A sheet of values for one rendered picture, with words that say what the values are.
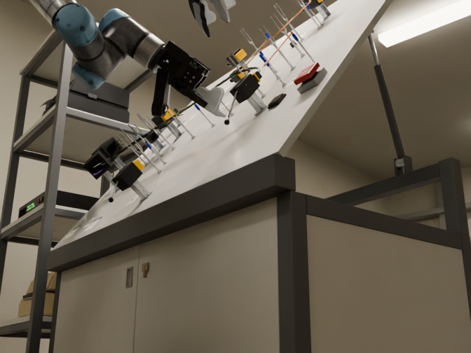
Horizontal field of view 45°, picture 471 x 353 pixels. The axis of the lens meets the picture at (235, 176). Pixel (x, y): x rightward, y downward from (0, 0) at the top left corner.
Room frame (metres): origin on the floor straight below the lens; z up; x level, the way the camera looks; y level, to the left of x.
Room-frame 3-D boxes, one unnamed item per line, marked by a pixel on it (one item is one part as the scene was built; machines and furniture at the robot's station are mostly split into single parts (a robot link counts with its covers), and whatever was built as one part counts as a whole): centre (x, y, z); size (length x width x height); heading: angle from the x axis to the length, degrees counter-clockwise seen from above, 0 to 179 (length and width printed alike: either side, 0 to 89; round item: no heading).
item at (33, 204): (2.26, 0.67, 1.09); 0.35 x 0.33 x 0.07; 37
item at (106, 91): (2.23, 0.64, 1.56); 0.30 x 0.23 x 0.19; 129
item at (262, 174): (1.48, 0.26, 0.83); 1.18 x 0.05 x 0.06; 37
